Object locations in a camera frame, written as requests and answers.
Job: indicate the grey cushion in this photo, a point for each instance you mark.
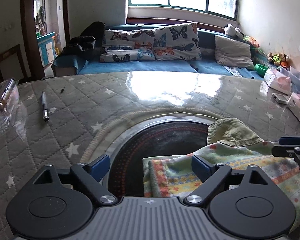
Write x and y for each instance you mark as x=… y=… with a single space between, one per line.
x=232 y=53

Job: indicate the clear plastic food container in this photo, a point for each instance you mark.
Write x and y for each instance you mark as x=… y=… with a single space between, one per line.
x=13 y=113

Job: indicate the black silver pen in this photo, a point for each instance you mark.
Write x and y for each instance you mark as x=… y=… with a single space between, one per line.
x=45 y=109

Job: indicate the colourful patterned baby garment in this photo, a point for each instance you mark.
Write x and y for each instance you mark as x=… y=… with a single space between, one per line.
x=231 y=142

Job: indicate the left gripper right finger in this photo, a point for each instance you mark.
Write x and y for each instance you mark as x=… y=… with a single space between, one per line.
x=213 y=178

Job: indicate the small white box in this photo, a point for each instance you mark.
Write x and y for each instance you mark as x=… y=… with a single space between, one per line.
x=279 y=98

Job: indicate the white plush toy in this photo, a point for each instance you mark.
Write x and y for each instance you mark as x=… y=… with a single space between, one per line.
x=230 y=30

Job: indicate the butterfly pillow lying flat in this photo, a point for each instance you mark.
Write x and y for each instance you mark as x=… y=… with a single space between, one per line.
x=125 y=46

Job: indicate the green plastic bowl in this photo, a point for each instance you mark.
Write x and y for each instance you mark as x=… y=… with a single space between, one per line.
x=261 y=69

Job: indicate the pink tissue pack far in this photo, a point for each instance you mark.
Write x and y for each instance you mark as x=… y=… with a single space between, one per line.
x=278 y=81

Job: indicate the grey quilted star tablecloth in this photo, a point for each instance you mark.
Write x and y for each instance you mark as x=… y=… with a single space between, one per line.
x=90 y=102

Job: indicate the blue sofa bed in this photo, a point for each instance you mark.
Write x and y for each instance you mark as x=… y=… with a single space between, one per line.
x=88 y=62

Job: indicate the round black induction cooktop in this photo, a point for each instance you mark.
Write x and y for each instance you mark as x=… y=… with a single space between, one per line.
x=125 y=177

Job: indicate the small plush toys pile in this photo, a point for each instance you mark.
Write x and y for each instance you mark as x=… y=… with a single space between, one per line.
x=279 y=60

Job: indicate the butterfly pillow upright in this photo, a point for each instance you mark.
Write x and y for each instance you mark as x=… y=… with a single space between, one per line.
x=177 y=42

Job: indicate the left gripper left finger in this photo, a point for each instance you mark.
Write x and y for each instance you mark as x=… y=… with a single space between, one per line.
x=87 y=177

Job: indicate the black bag on sofa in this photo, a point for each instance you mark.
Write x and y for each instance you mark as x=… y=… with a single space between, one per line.
x=84 y=44

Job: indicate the colourful plush toy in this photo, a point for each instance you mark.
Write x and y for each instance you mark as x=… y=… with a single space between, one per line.
x=251 y=40

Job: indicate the blue white small cabinet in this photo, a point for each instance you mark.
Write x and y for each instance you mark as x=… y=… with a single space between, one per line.
x=46 y=45

